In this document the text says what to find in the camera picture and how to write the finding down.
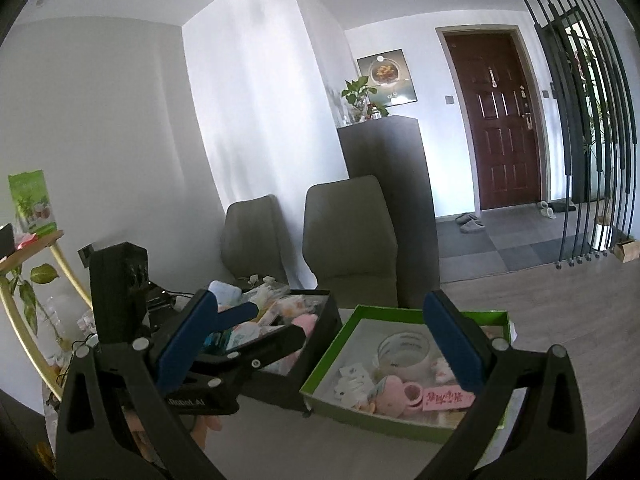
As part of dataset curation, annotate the white tape roll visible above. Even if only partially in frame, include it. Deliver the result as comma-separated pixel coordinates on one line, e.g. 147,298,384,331
373,330,431,382

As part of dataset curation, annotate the person left hand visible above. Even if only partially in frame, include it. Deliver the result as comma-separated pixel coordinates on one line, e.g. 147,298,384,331
124,410,222,465

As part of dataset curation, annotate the black storage box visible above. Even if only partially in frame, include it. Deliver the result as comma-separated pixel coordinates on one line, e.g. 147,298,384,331
206,289,342,412

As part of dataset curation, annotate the grey chair left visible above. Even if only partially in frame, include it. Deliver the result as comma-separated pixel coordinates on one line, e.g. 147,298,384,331
221,195,288,283

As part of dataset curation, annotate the grey chair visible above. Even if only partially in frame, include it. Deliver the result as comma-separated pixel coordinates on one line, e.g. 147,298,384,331
303,176,398,309
221,195,288,283

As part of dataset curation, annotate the pink printed card box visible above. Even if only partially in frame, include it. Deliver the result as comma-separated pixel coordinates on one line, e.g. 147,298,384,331
422,385,475,412

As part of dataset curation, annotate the round wooden side table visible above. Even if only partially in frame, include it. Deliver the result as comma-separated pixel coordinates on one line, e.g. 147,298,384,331
1,230,93,401

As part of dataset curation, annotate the green cardboard box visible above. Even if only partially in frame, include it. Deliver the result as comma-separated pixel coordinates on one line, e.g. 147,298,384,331
298,303,516,446

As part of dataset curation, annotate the green leaflet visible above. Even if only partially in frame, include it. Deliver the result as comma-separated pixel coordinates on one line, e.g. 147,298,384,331
8,169,58,237

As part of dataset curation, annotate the pink rolled sock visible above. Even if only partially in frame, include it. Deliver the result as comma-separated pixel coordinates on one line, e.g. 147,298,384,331
368,375,424,418

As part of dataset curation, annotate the grey chair right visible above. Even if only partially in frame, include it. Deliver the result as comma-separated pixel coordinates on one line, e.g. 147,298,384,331
303,176,398,309

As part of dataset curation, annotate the small wooden box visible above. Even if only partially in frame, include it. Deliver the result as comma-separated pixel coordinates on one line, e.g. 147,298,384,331
614,240,640,263

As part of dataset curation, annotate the grey slippers pair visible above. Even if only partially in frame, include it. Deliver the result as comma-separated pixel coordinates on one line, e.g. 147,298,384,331
454,212,485,234

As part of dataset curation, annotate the dark grey cabinet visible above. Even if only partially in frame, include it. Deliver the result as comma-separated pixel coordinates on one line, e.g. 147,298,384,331
337,115,440,308

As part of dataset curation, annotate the potted green plant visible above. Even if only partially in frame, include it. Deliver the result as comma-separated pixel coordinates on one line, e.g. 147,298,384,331
341,76,388,122

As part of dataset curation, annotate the dark brown entrance door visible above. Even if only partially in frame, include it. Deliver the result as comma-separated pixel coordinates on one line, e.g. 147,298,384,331
445,32,541,210

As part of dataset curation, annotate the black metal slat divider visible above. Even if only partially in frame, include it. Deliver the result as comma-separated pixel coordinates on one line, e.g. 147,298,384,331
523,0,639,269

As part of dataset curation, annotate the framed wall picture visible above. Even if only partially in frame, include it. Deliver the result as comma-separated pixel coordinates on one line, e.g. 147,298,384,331
357,49,418,107

